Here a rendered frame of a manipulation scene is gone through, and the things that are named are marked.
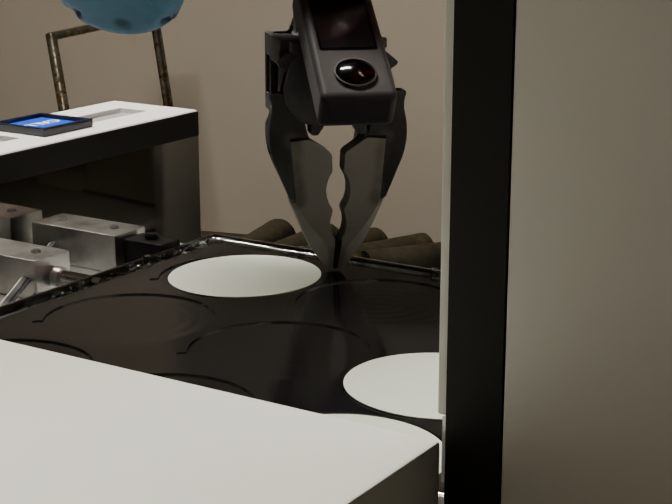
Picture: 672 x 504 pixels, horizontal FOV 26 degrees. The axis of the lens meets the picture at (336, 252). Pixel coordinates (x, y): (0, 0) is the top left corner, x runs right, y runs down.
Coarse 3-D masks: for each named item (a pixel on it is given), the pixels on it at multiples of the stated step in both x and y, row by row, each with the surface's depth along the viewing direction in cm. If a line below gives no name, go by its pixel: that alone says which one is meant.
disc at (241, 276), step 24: (192, 264) 98; (216, 264) 98; (240, 264) 98; (264, 264) 98; (288, 264) 98; (312, 264) 98; (192, 288) 93; (216, 288) 93; (240, 288) 92; (264, 288) 92; (288, 288) 92
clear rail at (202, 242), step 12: (204, 240) 104; (168, 252) 100; (180, 252) 101; (132, 264) 97; (144, 264) 98; (96, 276) 94; (108, 276) 95; (60, 288) 92; (72, 288) 92; (84, 288) 93; (24, 300) 89; (36, 300) 90; (48, 300) 90; (0, 312) 87; (12, 312) 88
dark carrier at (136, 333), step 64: (192, 256) 100; (0, 320) 86; (64, 320) 86; (128, 320) 86; (192, 320) 86; (256, 320) 86; (320, 320) 86; (384, 320) 86; (256, 384) 75; (320, 384) 75
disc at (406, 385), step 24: (384, 360) 79; (408, 360) 79; (432, 360) 79; (360, 384) 75; (384, 384) 75; (408, 384) 75; (432, 384) 75; (384, 408) 72; (408, 408) 72; (432, 408) 72
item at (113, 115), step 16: (64, 112) 122; (80, 112) 122; (96, 112) 122; (112, 112) 124; (128, 112) 124; (144, 112) 122; (160, 112) 122; (176, 112) 122; (96, 128) 115; (112, 128) 115; (0, 144) 108; (16, 144) 108; (32, 144) 108; (48, 144) 109
